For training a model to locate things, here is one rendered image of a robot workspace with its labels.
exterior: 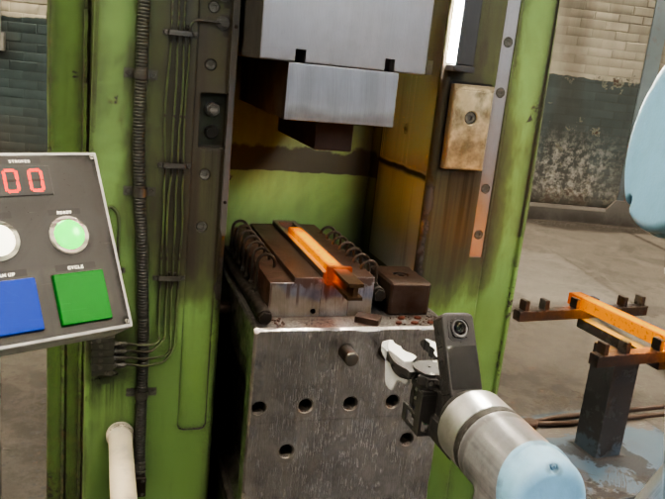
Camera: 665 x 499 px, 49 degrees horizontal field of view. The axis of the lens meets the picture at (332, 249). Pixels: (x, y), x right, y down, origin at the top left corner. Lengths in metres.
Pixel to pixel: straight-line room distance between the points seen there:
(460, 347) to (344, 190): 0.97
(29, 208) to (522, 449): 0.75
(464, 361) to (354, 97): 0.56
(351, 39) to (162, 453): 0.90
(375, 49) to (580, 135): 6.70
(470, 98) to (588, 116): 6.45
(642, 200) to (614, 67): 7.58
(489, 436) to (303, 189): 1.10
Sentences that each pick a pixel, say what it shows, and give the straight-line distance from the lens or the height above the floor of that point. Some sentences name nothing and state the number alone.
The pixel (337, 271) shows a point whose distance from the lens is 1.31.
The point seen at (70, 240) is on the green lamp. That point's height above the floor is 1.08.
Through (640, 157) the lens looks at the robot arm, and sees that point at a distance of 0.46.
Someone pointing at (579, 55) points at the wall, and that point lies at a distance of 7.86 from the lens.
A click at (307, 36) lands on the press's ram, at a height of 1.41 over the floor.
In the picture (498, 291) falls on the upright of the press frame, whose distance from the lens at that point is 1.68.
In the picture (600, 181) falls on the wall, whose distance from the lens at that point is 8.11.
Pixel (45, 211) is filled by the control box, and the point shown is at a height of 1.12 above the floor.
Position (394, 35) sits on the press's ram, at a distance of 1.31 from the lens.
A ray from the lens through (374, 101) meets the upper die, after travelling 1.30.
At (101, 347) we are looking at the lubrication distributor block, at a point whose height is 0.82.
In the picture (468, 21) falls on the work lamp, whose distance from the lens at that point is 1.49.
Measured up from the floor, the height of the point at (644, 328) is 0.98.
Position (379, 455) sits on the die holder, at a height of 0.65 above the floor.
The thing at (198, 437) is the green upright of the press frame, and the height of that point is 0.60.
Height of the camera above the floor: 1.37
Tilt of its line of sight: 14 degrees down
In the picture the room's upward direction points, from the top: 6 degrees clockwise
